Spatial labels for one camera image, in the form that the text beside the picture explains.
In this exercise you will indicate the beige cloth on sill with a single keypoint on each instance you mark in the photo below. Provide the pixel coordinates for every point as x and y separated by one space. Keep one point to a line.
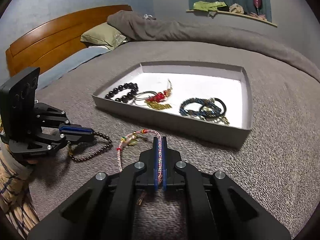
236 9

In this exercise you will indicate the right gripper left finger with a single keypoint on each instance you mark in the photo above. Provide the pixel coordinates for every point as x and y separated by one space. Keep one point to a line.
104 207

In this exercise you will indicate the small dark bead mala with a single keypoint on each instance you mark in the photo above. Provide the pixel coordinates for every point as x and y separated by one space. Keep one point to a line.
84 151

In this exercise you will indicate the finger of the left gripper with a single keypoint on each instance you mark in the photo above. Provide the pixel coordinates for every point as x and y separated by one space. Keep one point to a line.
72 138
70 128

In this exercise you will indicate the grey shallow cardboard tray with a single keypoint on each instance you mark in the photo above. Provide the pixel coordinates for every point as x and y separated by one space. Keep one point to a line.
164 85

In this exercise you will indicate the wooden headboard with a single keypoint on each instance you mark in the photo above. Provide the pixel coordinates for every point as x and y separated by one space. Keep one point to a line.
52 42

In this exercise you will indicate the olive green pillow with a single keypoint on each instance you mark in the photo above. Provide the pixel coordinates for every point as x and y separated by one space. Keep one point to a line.
104 35

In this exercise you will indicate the rolled grey duvet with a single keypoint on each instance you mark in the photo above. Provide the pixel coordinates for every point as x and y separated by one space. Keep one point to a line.
138 28

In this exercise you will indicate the pink cloth on sill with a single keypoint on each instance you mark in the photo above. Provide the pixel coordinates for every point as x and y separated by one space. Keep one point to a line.
259 17

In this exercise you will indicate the person's left sleeve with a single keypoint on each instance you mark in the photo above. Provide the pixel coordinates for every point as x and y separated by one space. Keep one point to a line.
16 201

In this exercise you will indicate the grey bedspread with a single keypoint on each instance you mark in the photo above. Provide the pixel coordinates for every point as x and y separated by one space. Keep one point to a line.
278 165

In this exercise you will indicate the green cloth on sill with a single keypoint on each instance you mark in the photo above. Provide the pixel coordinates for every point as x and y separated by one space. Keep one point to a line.
209 6

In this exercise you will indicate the magenta glass ornament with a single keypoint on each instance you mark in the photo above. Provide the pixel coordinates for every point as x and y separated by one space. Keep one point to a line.
257 4

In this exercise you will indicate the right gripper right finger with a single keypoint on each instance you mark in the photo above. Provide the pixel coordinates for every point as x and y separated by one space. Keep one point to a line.
216 207

